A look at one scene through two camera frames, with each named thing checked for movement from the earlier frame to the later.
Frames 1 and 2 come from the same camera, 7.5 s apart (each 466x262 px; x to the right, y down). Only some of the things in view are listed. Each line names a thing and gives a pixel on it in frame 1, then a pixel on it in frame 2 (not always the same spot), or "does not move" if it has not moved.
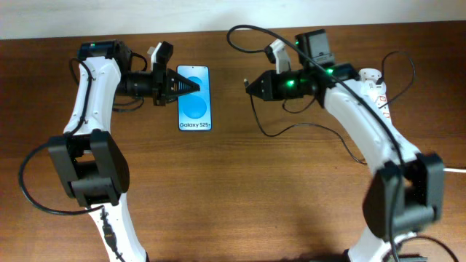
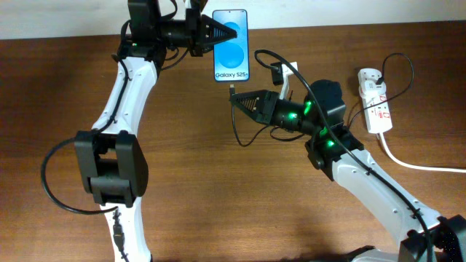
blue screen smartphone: x=194 y=109 to x=231 y=57
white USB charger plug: x=370 y=88 does not move
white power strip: x=376 y=92 does not move
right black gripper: x=267 y=85 to x=266 y=108
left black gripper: x=161 y=75 to x=198 y=28
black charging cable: x=382 y=73 to x=251 y=140
